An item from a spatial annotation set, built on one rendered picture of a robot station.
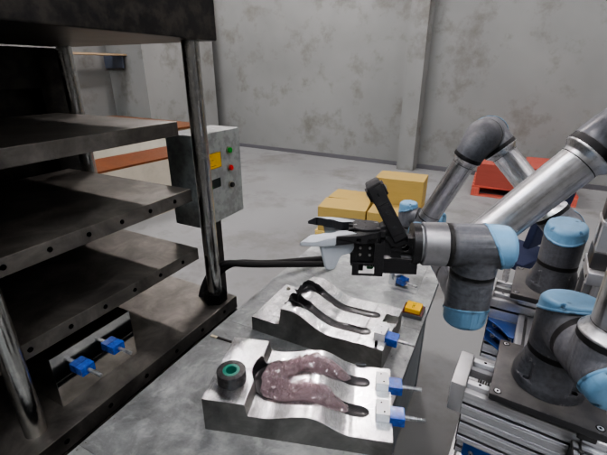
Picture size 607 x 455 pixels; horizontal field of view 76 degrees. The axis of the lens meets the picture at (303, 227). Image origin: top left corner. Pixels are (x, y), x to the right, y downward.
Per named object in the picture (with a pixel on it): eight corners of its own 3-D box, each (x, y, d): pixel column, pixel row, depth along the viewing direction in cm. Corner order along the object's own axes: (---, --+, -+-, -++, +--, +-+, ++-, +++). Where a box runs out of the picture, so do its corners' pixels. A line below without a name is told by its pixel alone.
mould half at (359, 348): (400, 329, 147) (404, 298, 142) (380, 373, 126) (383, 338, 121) (285, 296, 168) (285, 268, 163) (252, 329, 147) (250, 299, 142)
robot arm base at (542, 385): (583, 372, 93) (595, 338, 89) (588, 417, 81) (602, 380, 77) (514, 350, 100) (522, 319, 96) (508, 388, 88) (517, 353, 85)
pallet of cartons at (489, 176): (574, 191, 586) (582, 161, 568) (575, 210, 508) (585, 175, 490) (474, 179, 654) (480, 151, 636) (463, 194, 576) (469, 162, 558)
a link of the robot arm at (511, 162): (556, 259, 131) (457, 134, 136) (558, 244, 143) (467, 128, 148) (594, 242, 124) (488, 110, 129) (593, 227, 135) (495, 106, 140)
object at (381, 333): (415, 348, 127) (417, 335, 125) (412, 357, 123) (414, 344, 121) (377, 337, 133) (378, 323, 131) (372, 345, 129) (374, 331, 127)
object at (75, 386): (137, 352, 137) (128, 311, 130) (63, 407, 115) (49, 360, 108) (51, 314, 158) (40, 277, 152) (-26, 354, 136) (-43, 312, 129)
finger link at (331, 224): (307, 245, 76) (345, 255, 70) (307, 216, 75) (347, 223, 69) (317, 241, 79) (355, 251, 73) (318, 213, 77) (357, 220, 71)
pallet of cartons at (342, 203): (435, 233, 437) (443, 176, 411) (410, 264, 366) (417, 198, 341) (341, 214, 496) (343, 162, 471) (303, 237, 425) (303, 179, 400)
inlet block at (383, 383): (419, 390, 115) (421, 376, 113) (421, 403, 111) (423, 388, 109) (375, 385, 117) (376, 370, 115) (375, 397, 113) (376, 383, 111)
